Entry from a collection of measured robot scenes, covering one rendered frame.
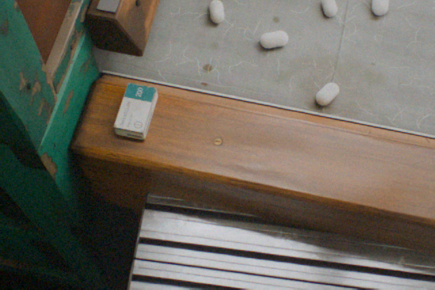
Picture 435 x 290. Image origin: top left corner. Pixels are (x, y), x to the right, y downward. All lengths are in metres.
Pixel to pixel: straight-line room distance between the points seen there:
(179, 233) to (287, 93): 0.22
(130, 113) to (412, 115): 0.34
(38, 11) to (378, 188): 0.40
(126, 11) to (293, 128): 0.23
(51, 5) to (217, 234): 0.34
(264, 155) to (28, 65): 0.28
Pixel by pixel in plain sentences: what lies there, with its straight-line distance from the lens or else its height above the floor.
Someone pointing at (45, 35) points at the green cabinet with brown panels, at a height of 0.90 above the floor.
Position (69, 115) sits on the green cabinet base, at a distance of 0.72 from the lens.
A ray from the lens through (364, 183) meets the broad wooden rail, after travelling 0.72.
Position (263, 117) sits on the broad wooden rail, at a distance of 0.74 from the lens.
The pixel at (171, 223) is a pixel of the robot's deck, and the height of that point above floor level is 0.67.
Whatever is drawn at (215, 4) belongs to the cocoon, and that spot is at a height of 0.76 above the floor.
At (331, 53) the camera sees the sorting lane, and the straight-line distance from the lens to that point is 0.82.
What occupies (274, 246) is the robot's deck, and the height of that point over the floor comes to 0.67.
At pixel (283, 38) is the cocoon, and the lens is 0.80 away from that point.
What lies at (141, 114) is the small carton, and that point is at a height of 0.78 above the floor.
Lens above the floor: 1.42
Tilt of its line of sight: 64 degrees down
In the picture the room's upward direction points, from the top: straight up
